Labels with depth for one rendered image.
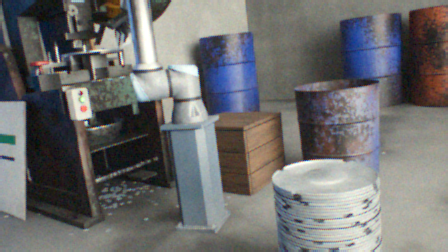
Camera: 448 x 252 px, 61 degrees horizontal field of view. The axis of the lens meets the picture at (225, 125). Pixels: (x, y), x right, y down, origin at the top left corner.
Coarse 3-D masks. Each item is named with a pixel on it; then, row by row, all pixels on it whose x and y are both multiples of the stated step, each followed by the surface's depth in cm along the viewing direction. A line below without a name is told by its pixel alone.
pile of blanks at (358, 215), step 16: (368, 192) 97; (288, 208) 101; (304, 208) 99; (320, 208) 95; (336, 208) 95; (352, 208) 95; (368, 208) 98; (288, 224) 102; (304, 224) 99; (320, 224) 97; (336, 224) 96; (352, 224) 97; (368, 224) 97; (288, 240) 104; (304, 240) 100; (320, 240) 97; (336, 240) 96; (352, 240) 97; (368, 240) 99
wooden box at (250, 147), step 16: (224, 112) 233; (240, 112) 225; (256, 112) 219; (272, 112) 212; (224, 128) 189; (240, 128) 183; (256, 128) 191; (272, 128) 204; (224, 144) 191; (240, 144) 185; (256, 144) 191; (272, 144) 204; (224, 160) 193; (240, 160) 187; (256, 160) 191; (272, 160) 205; (224, 176) 196; (240, 176) 189; (256, 176) 192; (272, 176) 205; (240, 192) 192
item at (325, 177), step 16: (320, 160) 122; (336, 160) 120; (288, 176) 112; (304, 176) 108; (320, 176) 107; (336, 176) 105; (352, 176) 106; (368, 176) 104; (288, 192) 100; (304, 192) 99; (320, 192) 97; (336, 192) 96; (352, 192) 94
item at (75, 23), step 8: (72, 0) 190; (80, 0) 193; (88, 0) 197; (72, 8) 189; (80, 8) 193; (88, 8) 197; (56, 16) 193; (64, 16) 189; (72, 16) 189; (80, 16) 190; (88, 16) 194; (56, 24) 195; (64, 24) 191; (72, 24) 190; (80, 24) 190; (88, 24) 194; (56, 32) 197; (64, 32) 192; (72, 32) 190
